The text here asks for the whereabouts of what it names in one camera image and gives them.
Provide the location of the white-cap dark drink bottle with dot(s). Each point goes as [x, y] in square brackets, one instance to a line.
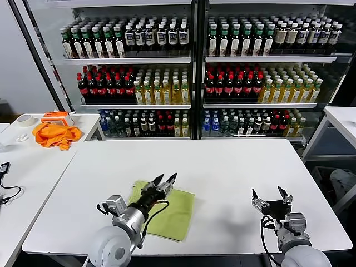
[135, 128]
[151, 127]
[241, 127]
[127, 128]
[143, 127]
[250, 126]
[258, 126]
[266, 125]

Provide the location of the glass display cabinet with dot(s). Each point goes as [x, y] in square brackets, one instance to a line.
[204, 83]
[195, 83]

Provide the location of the green-label clear water bottle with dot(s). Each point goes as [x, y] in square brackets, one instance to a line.
[233, 126]
[225, 126]
[112, 126]

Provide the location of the orange crumpled cloth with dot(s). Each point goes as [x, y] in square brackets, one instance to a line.
[55, 135]

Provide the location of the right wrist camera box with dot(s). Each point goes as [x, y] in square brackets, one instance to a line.
[297, 224]

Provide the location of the white tape roll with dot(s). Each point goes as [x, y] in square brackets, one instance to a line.
[20, 123]

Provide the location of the yellow tea bottle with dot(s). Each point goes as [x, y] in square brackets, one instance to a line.
[291, 127]
[296, 93]
[167, 94]
[286, 93]
[177, 128]
[185, 93]
[266, 93]
[176, 93]
[157, 94]
[148, 94]
[138, 94]
[276, 93]
[185, 128]
[306, 93]
[315, 93]
[300, 126]

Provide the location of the green-cap brown tea bottle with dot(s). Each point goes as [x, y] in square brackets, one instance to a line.
[268, 41]
[98, 44]
[235, 41]
[108, 43]
[77, 44]
[213, 41]
[119, 43]
[246, 41]
[257, 41]
[224, 41]
[87, 44]
[67, 44]

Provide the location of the light green t-shirt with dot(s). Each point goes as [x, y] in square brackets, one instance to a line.
[175, 219]

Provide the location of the black power adapter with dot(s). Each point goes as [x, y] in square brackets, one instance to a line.
[4, 167]

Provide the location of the orange and white box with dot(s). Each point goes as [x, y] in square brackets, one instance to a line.
[54, 114]

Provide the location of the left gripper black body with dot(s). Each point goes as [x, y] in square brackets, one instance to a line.
[148, 200]

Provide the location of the white-cap cream-label bottle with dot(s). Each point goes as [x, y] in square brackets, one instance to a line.
[281, 36]
[292, 36]

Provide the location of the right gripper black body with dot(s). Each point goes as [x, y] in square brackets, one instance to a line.
[278, 210]

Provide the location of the dark plastic crate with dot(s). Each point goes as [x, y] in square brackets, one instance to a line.
[320, 178]

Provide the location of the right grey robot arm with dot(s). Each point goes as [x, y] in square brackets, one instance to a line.
[303, 256]

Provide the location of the small white object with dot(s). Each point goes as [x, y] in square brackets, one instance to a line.
[21, 137]

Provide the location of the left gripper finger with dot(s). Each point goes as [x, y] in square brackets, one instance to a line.
[167, 187]
[153, 185]

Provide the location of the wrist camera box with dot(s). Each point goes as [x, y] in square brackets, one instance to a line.
[297, 224]
[116, 204]

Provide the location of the red-cap cola bottle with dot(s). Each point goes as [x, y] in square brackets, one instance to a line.
[129, 89]
[120, 89]
[283, 124]
[210, 89]
[248, 88]
[111, 89]
[161, 125]
[170, 125]
[239, 89]
[257, 87]
[82, 89]
[219, 89]
[274, 124]
[92, 89]
[101, 89]
[229, 89]

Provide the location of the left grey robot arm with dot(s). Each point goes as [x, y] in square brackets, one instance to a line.
[130, 219]

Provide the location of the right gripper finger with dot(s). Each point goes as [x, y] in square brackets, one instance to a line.
[260, 204]
[287, 198]

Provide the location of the white side table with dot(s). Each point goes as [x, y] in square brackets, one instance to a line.
[342, 116]
[83, 125]
[33, 180]

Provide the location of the white-cap blue-label bottle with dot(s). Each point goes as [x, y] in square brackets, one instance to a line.
[324, 36]
[172, 36]
[314, 36]
[302, 36]
[183, 36]
[161, 36]
[335, 36]
[149, 37]
[139, 37]
[129, 37]

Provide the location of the blue water bottle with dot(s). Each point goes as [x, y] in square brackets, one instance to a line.
[103, 126]
[206, 127]
[215, 126]

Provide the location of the grey fabric bundle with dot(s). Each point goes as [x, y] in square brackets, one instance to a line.
[343, 180]

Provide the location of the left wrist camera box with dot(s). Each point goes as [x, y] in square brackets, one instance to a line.
[116, 204]

